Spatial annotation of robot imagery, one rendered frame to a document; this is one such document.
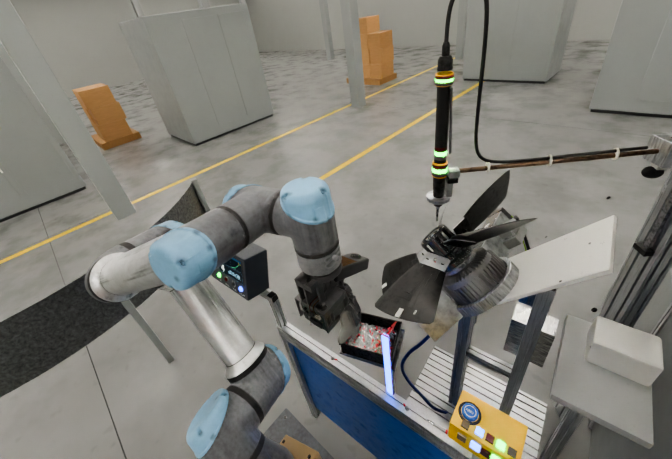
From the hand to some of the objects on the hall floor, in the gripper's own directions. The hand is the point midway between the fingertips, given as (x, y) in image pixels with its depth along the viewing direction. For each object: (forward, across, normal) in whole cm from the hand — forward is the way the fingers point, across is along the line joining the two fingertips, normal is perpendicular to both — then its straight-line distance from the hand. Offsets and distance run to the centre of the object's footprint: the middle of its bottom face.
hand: (342, 324), depth 66 cm
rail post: (+143, -53, +15) cm, 153 cm away
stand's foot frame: (+143, +20, +64) cm, 158 cm away
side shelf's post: (+143, +55, +62) cm, 165 cm away
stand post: (+143, +11, +64) cm, 157 cm away
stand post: (+143, +34, +64) cm, 160 cm away
